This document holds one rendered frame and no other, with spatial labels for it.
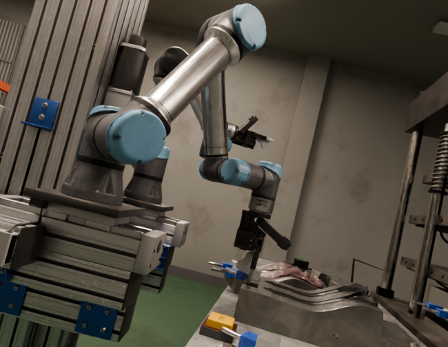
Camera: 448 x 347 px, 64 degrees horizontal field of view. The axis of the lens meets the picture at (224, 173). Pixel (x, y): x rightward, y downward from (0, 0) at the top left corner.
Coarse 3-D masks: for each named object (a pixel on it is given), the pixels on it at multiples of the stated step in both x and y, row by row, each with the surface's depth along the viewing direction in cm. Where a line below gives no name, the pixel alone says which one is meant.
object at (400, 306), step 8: (376, 296) 207; (384, 304) 192; (392, 304) 190; (400, 304) 196; (408, 304) 202; (392, 312) 177; (400, 312) 175; (424, 312) 190; (400, 320) 165; (408, 320) 160; (416, 320) 164; (408, 328) 155; (416, 328) 148; (424, 328) 151; (416, 336) 146; (424, 336) 140; (432, 336) 141; (440, 336) 145; (432, 344) 132; (440, 344) 132
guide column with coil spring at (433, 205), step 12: (444, 168) 175; (444, 180) 174; (432, 192) 176; (432, 204) 174; (432, 216) 173; (432, 228) 172; (432, 240) 172; (420, 252) 174; (432, 252) 172; (420, 264) 172; (420, 276) 171; (420, 288) 170; (420, 300) 170; (408, 312) 172; (420, 312) 170
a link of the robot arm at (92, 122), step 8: (96, 112) 86; (104, 112) 86; (112, 112) 86; (88, 120) 88; (96, 120) 85; (88, 128) 87; (88, 136) 86; (88, 144) 86; (80, 152) 87; (88, 152) 86; (96, 152) 85; (104, 160) 86
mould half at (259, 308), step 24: (240, 288) 98; (240, 312) 98; (264, 312) 97; (288, 312) 96; (312, 312) 95; (336, 312) 94; (360, 312) 93; (288, 336) 95; (312, 336) 94; (360, 336) 92; (384, 336) 96; (408, 336) 102
